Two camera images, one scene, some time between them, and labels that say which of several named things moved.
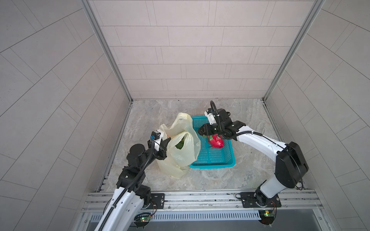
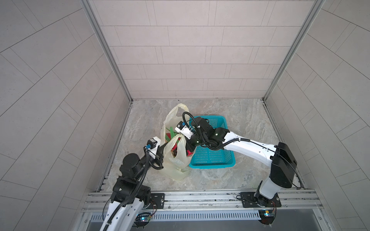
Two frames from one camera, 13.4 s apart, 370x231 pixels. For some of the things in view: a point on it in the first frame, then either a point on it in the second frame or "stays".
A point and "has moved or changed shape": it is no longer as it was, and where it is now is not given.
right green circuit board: (267, 216) stays
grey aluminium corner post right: (307, 24) stays
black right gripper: (207, 128) -> (192, 146)
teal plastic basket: (210, 158) stays
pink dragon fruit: (216, 141) has moved or changed shape
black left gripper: (163, 148) stays
